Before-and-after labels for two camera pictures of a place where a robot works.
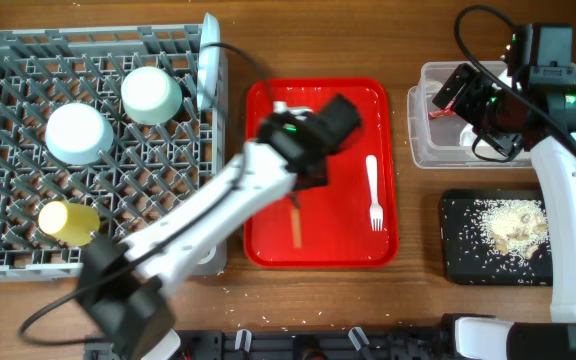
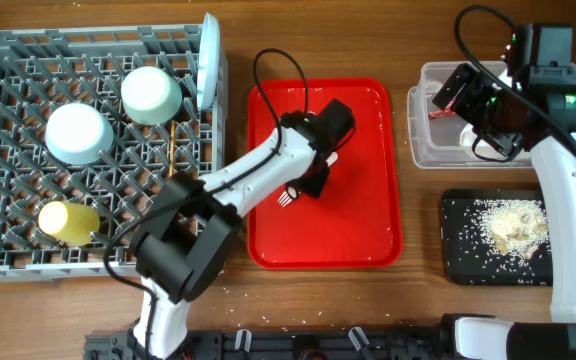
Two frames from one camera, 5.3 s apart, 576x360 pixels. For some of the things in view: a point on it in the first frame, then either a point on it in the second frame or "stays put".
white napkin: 468,137 stays put
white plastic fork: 376,210 to 285,199
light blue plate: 209,63 stays put
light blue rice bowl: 79,134 stays put
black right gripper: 476,86 stays put
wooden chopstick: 296,227 to 172,149
